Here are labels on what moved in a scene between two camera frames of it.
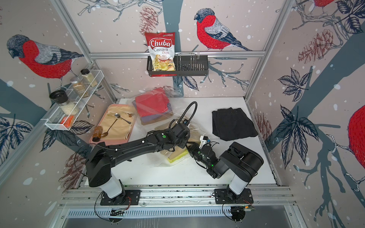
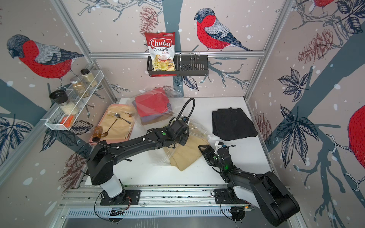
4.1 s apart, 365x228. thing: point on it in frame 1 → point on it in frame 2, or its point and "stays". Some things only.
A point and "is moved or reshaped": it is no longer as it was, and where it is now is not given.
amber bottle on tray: (98, 132) stays
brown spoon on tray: (105, 134) stays
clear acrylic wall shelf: (77, 100) stays
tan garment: (194, 136) is moved or reshaped
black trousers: (230, 124) stays
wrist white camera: (203, 140) → (218, 145)
